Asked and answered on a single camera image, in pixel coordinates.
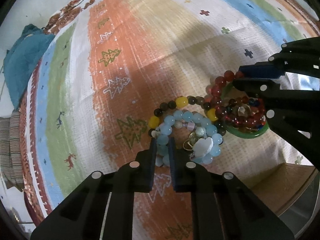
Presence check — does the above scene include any dark red bead bracelet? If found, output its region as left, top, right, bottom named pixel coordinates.
left=206, top=70, right=266, bottom=129

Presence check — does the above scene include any light blue bead bracelet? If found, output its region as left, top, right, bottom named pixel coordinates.
left=151, top=109, right=224, bottom=167

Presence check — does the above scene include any teal cloth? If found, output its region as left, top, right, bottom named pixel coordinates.
left=3, top=24, right=55, bottom=109

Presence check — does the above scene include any brown striped cushion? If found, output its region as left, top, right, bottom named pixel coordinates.
left=1, top=111, right=24, bottom=192

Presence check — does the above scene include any green jade bangle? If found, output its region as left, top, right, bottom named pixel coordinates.
left=221, top=83, right=269, bottom=139

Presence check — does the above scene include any silver ring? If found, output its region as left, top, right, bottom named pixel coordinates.
left=183, top=130, right=201, bottom=153

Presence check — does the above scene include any small silver charm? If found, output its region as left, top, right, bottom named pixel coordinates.
left=238, top=105, right=252, bottom=117

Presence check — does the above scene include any yellow and brown bead bracelet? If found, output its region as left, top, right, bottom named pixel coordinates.
left=147, top=95, right=227, bottom=138

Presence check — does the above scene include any white shell flower pendant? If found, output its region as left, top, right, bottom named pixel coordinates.
left=193, top=137, right=214, bottom=158

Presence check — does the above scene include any colourful striped blanket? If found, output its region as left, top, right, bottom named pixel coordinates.
left=20, top=0, right=319, bottom=225

